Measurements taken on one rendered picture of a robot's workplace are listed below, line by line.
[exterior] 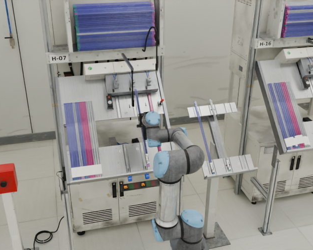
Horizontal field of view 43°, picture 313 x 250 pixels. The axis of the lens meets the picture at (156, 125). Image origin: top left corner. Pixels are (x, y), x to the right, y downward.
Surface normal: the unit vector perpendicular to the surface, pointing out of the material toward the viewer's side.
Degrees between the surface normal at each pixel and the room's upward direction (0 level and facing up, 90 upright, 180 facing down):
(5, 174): 90
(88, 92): 45
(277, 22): 90
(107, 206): 90
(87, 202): 90
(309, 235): 0
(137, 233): 0
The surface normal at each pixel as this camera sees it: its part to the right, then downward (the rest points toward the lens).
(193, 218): 0.13, -0.90
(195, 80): 0.25, 0.43
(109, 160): 0.18, -0.33
